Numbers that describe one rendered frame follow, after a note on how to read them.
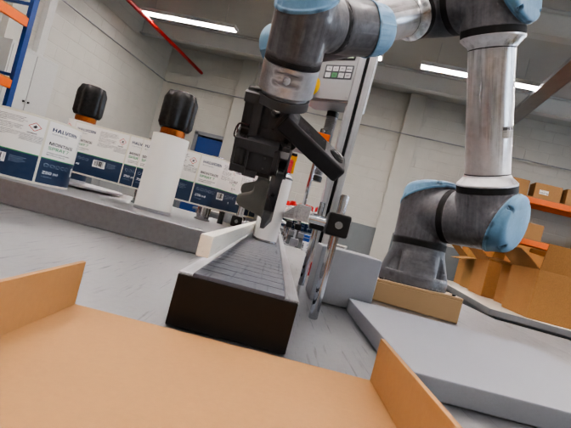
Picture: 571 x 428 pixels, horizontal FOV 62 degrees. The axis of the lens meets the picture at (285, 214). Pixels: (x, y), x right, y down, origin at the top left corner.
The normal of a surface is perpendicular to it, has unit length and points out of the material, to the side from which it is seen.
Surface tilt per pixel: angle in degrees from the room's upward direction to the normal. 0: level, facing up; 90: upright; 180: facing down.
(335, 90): 90
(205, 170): 90
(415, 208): 90
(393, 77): 90
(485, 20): 109
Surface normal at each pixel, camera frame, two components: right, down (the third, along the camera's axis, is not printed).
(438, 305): -0.17, -0.06
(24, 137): 0.32, 0.07
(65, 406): 0.25, -0.97
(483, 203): -0.44, 0.18
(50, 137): 0.71, 0.18
